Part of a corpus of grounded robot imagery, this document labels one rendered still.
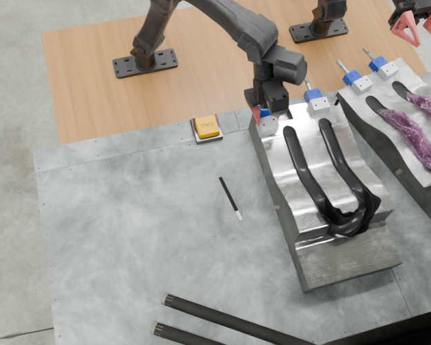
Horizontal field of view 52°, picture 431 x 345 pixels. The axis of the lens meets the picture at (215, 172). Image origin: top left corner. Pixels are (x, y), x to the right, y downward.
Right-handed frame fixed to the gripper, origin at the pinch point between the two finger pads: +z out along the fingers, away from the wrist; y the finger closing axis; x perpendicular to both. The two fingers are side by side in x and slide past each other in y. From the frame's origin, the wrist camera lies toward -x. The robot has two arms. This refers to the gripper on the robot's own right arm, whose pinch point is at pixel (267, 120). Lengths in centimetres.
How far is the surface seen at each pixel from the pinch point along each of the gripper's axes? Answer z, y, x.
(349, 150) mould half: 11.4, 21.1, -8.1
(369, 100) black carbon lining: 9.6, 35.2, 7.7
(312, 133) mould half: 7.6, 12.7, -1.6
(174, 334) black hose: 24, -38, -39
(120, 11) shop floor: 33, -33, 160
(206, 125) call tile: 5.4, -15.1, 10.6
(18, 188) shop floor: 64, -99, 71
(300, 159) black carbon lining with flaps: 10.4, 6.7, -7.6
